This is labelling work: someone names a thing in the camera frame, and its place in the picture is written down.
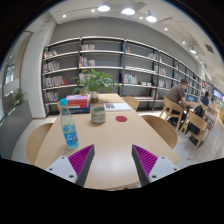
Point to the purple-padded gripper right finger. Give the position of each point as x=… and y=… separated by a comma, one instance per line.
x=149, y=167

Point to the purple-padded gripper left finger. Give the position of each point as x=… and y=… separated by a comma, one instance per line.
x=74, y=168

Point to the clear plastic water bottle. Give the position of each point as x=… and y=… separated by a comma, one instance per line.
x=68, y=125

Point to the wooden chair near left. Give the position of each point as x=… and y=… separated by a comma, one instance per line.
x=35, y=141

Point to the wooden chair near right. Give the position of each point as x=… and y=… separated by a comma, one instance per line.
x=163, y=128

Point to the dark blue bottom book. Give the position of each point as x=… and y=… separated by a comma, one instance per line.
x=79, y=110

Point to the round red coaster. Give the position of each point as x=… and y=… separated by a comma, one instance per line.
x=121, y=118

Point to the grey-green ceramic cup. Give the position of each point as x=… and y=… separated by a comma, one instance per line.
x=98, y=114

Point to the wooden chair behind man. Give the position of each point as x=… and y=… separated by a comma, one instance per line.
x=173, y=109

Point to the red book in stack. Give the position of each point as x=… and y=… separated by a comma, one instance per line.
x=78, y=103

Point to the wooden chair far left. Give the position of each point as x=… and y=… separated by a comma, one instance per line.
x=59, y=106

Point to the wooden chair far right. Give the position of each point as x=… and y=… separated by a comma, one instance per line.
x=132, y=102

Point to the pink top book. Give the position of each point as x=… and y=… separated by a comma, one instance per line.
x=77, y=97

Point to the open magazine on table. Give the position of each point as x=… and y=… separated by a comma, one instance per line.
x=116, y=107

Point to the black backpack on chair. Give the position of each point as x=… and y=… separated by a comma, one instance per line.
x=196, y=118

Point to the seated man brown shirt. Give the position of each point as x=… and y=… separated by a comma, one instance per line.
x=176, y=94

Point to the potted green plant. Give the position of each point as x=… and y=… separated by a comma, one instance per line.
x=92, y=81

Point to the small plant on ledge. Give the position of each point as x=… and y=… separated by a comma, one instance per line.
x=18, y=98

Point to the large grey bookshelf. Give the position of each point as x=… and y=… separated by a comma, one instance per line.
x=141, y=71

